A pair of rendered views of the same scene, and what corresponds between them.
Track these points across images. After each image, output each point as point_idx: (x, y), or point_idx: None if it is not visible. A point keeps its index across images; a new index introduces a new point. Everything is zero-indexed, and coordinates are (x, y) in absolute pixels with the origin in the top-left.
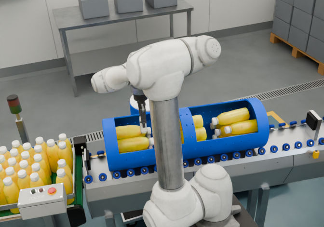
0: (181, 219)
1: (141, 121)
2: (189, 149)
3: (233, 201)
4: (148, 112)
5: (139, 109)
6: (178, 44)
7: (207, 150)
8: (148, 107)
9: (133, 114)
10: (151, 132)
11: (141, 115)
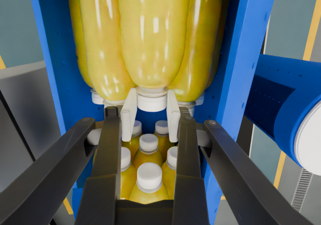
0: None
1: (68, 132)
2: (85, 180)
3: None
4: (304, 116)
5: (82, 192)
6: None
7: None
8: (320, 121)
9: (230, 79)
10: (208, 105)
11: (62, 156)
